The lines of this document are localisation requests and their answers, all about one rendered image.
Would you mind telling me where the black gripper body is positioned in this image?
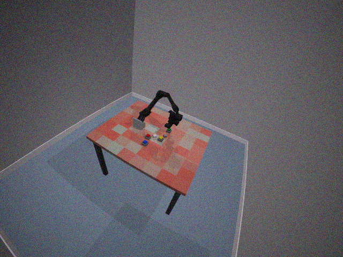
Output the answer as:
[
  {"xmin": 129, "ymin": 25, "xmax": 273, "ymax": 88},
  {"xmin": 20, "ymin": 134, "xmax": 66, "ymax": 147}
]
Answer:
[{"xmin": 165, "ymin": 117, "xmax": 175, "ymax": 129}]

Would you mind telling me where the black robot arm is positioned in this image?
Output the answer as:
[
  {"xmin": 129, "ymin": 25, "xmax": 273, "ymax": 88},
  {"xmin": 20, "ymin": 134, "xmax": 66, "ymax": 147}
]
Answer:
[{"xmin": 137, "ymin": 90, "xmax": 183, "ymax": 126}]

